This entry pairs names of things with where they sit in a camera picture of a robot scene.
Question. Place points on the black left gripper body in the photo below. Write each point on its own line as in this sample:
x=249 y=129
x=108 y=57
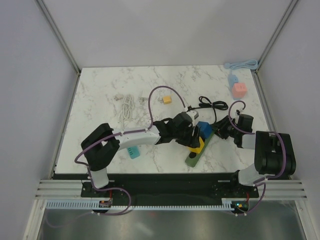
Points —
x=184 y=137

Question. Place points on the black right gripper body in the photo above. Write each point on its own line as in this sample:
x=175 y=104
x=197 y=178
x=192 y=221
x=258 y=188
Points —
x=225 y=129

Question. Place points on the blue cube socket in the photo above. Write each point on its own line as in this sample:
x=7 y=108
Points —
x=205 y=129

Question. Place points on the yellow cube socket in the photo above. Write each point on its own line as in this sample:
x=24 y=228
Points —
x=197 y=150

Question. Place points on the yellow plug adapter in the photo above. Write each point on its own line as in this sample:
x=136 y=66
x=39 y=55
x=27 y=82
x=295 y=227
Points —
x=166 y=100

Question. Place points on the green power strip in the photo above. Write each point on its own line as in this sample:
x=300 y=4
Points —
x=193 y=158

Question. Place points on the teal power strip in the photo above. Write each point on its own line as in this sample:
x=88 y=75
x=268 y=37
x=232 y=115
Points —
x=133 y=152

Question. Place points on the white charger plug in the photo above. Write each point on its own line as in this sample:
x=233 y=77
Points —
x=142 y=99

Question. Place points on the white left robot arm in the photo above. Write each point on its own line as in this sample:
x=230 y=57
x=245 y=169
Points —
x=101 y=146

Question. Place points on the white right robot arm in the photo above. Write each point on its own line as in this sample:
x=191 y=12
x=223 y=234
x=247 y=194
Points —
x=274 y=156

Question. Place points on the pink cube socket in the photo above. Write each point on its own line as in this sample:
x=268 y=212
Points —
x=239 y=90

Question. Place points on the light blue power strip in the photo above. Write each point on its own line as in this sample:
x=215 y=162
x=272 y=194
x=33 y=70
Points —
x=232 y=79

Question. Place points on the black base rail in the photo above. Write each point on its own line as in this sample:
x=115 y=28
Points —
x=166 y=189

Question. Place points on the white cable duct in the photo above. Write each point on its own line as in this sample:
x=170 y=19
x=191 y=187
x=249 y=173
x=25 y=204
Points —
x=76 y=204

